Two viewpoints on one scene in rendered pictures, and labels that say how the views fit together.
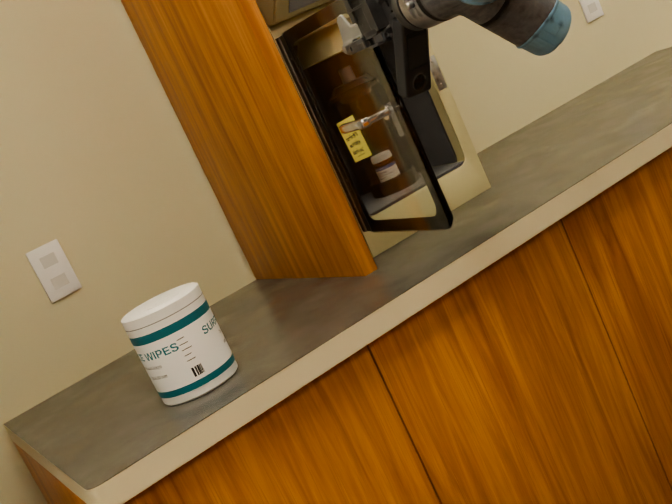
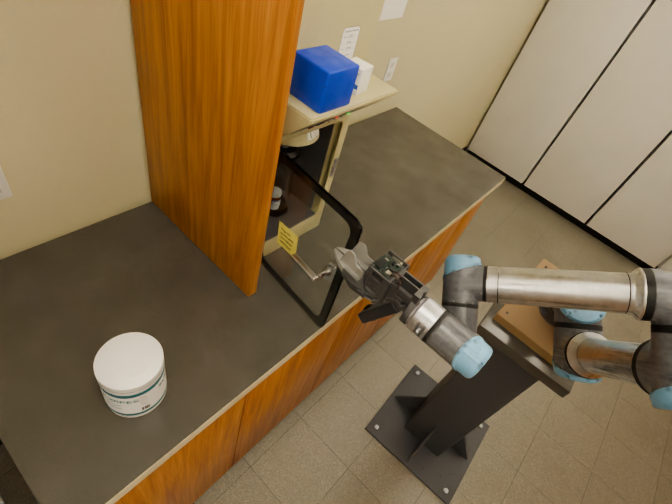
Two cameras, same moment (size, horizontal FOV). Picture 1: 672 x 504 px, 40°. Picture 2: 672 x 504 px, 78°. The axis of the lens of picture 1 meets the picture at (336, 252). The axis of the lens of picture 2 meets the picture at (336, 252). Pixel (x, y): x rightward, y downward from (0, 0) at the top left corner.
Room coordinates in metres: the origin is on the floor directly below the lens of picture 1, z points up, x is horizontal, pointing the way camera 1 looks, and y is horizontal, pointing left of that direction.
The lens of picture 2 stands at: (0.94, 0.22, 1.94)
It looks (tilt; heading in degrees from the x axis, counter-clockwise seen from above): 45 degrees down; 324
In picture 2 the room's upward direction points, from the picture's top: 20 degrees clockwise
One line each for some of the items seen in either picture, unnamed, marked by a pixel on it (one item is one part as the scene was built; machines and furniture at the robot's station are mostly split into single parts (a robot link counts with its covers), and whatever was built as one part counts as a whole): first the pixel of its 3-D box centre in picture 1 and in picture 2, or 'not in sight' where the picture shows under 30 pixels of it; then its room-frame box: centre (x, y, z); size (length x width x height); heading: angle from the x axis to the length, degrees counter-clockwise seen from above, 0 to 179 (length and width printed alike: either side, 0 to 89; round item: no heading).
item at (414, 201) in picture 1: (361, 125); (299, 244); (1.58, -0.13, 1.19); 0.30 x 0.01 x 0.40; 21
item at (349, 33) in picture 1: (347, 33); (348, 259); (1.40, -0.15, 1.33); 0.09 x 0.03 x 0.06; 27
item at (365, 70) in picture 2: not in sight; (355, 76); (1.77, -0.27, 1.54); 0.05 x 0.05 x 0.06; 34
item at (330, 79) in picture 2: not in sight; (322, 78); (1.72, -0.16, 1.55); 0.10 x 0.10 x 0.09; 26
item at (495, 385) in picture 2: not in sight; (471, 389); (1.30, -0.95, 0.45); 0.48 x 0.48 x 0.90; 29
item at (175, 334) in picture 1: (180, 343); (133, 375); (1.41, 0.28, 1.01); 0.13 x 0.13 x 0.15
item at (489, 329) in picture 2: not in sight; (535, 331); (1.30, -0.95, 0.92); 0.32 x 0.32 x 0.04; 29
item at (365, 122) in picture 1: (363, 121); (310, 265); (1.50, -0.13, 1.20); 0.10 x 0.05 x 0.03; 21
